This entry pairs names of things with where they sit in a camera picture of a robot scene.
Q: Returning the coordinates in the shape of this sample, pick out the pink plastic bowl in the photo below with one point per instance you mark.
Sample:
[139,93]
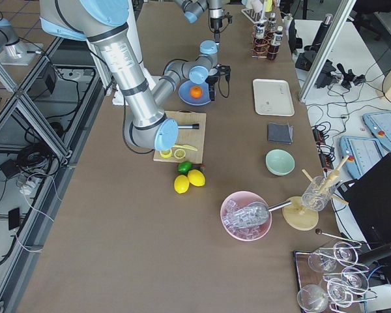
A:
[226,225]

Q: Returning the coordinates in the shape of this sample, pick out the black handled tool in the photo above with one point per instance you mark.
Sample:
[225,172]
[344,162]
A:
[194,126]

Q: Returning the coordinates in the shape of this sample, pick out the grey folded cloth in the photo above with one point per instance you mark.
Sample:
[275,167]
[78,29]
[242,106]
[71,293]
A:
[280,133]

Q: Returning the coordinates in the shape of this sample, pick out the orange fruit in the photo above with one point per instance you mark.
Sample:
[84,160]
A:
[196,91]

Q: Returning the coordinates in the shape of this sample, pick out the yellow lemon lower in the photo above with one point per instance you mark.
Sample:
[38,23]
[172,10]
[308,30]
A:
[181,184]

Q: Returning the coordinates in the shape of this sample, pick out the wine glass rack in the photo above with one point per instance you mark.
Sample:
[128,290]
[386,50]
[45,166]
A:
[331,278]

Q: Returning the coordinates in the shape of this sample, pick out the cream plastic tray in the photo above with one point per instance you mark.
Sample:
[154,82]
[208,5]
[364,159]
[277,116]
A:
[272,98]

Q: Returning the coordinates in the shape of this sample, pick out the yellow lemon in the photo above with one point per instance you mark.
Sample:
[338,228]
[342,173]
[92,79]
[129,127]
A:
[196,178]
[181,184]

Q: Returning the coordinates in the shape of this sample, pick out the metal ice scoop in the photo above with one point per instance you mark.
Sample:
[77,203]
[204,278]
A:
[259,213]

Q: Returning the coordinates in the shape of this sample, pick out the black laptop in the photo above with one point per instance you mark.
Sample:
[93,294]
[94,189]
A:
[369,199]

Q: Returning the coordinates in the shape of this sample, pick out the yellow lemon upper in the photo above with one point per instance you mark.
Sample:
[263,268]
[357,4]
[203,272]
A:
[196,178]

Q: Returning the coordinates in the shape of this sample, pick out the lemon half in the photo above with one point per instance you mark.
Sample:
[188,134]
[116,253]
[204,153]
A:
[166,153]
[179,153]

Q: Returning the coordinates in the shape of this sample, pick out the yellow plastic knife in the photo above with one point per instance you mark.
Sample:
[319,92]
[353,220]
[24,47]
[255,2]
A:
[186,146]

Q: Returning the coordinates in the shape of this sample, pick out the blue teach pendant near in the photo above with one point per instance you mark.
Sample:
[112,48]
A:
[363,153]

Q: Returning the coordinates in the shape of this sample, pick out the lemon half right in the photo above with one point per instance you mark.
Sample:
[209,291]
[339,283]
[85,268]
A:
[179,153]

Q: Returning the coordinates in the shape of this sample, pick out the mint green bowl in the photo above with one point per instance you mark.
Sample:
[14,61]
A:
[279,162]

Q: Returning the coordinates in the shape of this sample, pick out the blue teach pendant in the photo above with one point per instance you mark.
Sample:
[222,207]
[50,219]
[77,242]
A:
[363,153]
[379,123]

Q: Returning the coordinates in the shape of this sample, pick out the pile of clear ice cubes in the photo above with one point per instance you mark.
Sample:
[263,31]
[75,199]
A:
[244,220]

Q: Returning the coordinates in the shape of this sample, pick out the wooden cup stand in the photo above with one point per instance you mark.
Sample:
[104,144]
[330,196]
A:
[301,218]

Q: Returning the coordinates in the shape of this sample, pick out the wooden cutting board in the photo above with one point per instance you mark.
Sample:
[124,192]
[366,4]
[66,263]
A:
[195,138]

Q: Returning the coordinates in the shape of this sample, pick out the blue teach pendant far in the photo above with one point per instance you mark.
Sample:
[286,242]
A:
[379,123]

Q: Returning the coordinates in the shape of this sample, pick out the green lime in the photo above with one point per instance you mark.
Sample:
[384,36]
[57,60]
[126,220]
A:
[184,167]

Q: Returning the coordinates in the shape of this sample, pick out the lemon half left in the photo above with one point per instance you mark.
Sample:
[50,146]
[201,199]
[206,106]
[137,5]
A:
[166,153]

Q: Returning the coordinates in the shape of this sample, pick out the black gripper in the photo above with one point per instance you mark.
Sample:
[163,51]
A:
[212,81]

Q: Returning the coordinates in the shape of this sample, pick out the blue plate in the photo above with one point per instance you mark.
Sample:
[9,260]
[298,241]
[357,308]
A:
[185,96]

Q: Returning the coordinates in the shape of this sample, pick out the copper bottle rack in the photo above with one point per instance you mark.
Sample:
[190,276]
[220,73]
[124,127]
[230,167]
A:
[267,38]

